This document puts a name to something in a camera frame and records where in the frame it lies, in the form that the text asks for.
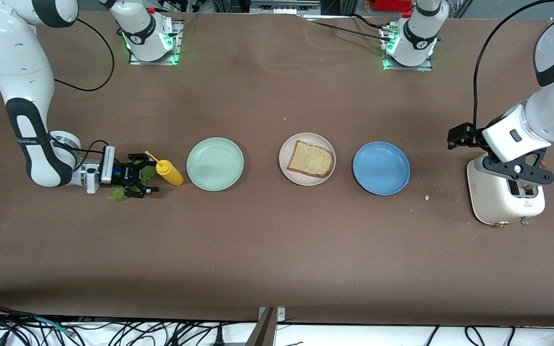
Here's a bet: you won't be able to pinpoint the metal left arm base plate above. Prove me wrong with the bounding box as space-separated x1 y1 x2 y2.
382 26 434 72

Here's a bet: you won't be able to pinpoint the red box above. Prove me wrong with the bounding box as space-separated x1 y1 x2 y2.
376 0 415 12

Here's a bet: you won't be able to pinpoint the silver metal frame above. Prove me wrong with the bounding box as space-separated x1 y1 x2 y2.
248 0 323 16

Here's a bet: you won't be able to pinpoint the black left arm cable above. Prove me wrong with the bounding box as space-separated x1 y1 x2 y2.
473 0 554 130

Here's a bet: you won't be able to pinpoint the green lettuce leaf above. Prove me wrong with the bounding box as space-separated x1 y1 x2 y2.
107 161 155 201

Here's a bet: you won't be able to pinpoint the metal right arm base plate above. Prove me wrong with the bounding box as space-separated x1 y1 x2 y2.
128 20 182 66

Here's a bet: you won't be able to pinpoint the dark-crust bread slice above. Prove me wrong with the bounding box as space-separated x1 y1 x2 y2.
521 151 548 191

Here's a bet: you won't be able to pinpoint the white toaster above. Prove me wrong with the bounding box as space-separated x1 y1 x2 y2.
466 156 546 227

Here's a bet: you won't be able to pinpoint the blue plate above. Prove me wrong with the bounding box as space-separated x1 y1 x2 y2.
353 141 411 196

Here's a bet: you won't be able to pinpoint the yellow mustard squeeze bottle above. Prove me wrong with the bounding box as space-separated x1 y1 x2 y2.
145 150 185 187

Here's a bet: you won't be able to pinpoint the grey metal table bracket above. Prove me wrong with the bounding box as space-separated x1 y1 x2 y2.
246 306 287 346

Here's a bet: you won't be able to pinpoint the tangled black floor cables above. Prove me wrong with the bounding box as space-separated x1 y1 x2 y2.
0 305 210 346

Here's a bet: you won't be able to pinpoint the light-crust bread slice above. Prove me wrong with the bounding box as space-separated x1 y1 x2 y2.
289 140 334 178

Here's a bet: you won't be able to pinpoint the pale green plate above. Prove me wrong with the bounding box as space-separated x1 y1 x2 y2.
187 137 244 192

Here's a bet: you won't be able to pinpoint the teal cable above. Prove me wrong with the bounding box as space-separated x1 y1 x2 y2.
29 315 73 336

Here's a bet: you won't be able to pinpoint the beige plate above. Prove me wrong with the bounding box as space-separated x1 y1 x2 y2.
279 133 336 186

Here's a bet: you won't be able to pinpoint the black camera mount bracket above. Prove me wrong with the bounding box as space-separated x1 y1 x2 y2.
482 148 554 186

